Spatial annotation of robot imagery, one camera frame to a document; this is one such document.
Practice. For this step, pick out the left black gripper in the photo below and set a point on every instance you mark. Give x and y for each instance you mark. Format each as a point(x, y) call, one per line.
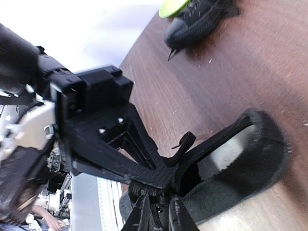
point(100, 132)

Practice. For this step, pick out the aluminium front rail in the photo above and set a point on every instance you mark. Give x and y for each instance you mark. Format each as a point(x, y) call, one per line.
point(95, 204)

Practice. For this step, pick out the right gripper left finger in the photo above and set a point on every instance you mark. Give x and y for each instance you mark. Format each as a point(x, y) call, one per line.
point(139, 218)

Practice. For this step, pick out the green plate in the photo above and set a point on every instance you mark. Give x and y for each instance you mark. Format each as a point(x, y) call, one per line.
point(169, 8)

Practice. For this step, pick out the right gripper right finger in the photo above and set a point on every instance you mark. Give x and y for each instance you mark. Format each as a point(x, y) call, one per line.
point(179, 217)

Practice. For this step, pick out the black sneaker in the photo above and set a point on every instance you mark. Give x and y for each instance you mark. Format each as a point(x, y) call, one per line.
point(238, 162)
point(197, 20)

